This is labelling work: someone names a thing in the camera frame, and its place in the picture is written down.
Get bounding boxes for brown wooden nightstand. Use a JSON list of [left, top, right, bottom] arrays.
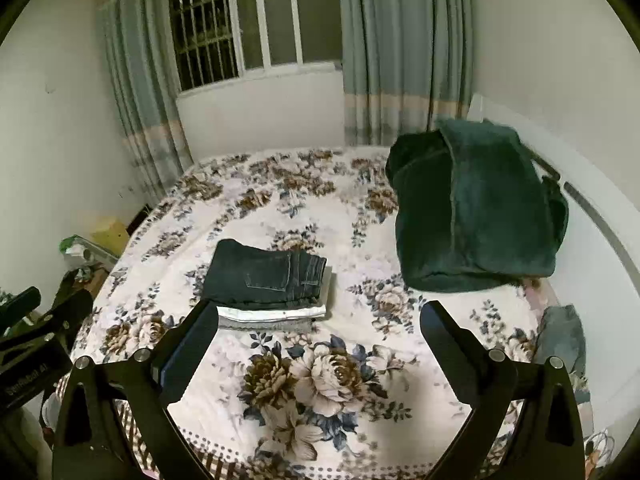
[[57, 265, 110, 307]]

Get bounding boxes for yellow box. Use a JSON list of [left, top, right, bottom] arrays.
[[92, 216, 130, 258]]

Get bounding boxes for teal striped curtain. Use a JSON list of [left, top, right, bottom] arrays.
[[95, 0, 196, 206], [339, 0, 476, 147]]

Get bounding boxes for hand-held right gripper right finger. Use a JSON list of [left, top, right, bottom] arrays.
[[419, 301, 586, 480]]

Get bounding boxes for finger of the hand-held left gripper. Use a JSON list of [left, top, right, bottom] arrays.
[[27, 290, 94, 348], [0, 286, 42, 337]]

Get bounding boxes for white curved headboard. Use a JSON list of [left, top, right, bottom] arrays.
[[470, 92, 640, 461]]

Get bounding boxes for folded grey pants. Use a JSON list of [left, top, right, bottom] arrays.
[[217, 317, 314, 334]]

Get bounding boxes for light blue denim shorts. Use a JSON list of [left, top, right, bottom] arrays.
[[532, 304, 592, 403]]

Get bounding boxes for dark green plush blanket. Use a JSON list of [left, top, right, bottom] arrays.
[[385, 117, 570, 293]]

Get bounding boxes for white charger cable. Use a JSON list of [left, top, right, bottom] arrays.
[[582, 429, 617, 467]]

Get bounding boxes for green white packet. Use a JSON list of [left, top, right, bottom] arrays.
[[60, 234, 118, 271]]

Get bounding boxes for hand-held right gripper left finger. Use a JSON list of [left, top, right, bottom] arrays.
[[51, 300, 220, 480]]

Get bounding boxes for barred window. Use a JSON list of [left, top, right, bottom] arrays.
[[162, 0, 346, 93]]

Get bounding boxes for bed with floral cover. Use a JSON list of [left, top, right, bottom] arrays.
[[55, 146, 601, 480]]

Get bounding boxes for dark blue jeans pants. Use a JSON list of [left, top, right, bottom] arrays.
[[202, 239, 328, 311]]

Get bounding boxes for white pants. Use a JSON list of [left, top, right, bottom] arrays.
[[216, 267, 334, 323]]

